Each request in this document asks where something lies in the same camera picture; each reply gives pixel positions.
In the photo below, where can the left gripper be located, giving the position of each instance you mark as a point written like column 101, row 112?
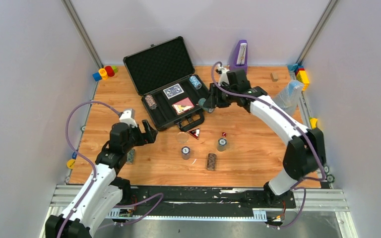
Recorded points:
column 143, row 134

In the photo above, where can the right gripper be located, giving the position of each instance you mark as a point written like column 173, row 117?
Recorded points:
column 213, row 100

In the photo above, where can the light blue chip stack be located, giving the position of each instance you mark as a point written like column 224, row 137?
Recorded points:
column 195, row 82

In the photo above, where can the tan blue chip stack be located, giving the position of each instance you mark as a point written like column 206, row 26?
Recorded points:
column 151, row 102

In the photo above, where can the black poker case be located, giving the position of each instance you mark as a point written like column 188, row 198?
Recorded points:
column 158, row 67

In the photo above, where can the green blue chip stack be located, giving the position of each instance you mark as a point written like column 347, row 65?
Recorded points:
column 201, row 103

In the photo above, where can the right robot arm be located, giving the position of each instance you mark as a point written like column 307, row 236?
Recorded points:
column 305, row 150

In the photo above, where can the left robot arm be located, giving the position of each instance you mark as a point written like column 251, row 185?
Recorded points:
column 104, row 188

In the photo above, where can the red card deck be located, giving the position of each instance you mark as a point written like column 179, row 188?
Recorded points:
column 183, row 106

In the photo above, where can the grey green chip stack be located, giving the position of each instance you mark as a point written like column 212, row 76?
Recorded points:
column 130, row 157

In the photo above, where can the clear round dealer button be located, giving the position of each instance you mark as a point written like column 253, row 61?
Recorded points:
column 182, row 137

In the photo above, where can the blue card deck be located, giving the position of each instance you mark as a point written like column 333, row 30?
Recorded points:
column 173, row 91

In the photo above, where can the black red triangle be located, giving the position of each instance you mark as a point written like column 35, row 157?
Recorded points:
column 195, row 133

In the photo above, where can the purple metronome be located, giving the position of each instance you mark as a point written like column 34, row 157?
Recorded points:
column 239, row 57

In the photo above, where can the small wooden block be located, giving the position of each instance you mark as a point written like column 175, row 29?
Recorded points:
column 274, row 76

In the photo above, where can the brown chip stack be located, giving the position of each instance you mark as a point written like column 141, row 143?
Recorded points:
column 211, row 162

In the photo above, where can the red cylinder block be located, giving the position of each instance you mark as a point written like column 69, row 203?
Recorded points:
column 109, row 70

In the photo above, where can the green cylinder block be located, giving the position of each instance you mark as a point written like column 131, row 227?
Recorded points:
column 115, row 69

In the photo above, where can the clear plastic bag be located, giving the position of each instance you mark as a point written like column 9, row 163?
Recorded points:
column 287, row 99

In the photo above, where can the yellow cylinder block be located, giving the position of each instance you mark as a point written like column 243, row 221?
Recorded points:
column 103, row 74

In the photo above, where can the yellow round disc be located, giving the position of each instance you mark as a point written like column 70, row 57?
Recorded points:
column 70, row 163

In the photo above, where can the yellow lego block stack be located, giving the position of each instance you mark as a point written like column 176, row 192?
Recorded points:
column 302, row 77

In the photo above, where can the yellow curved block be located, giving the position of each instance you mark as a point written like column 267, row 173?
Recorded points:
column 313, row 122

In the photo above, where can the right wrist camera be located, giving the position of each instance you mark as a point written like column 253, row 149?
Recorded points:
column 223, row 78

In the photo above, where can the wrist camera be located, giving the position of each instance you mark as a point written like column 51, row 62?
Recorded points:
column 223, row 78
column 127, row 116

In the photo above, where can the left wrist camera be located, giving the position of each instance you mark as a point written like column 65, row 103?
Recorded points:
column 127, row 116

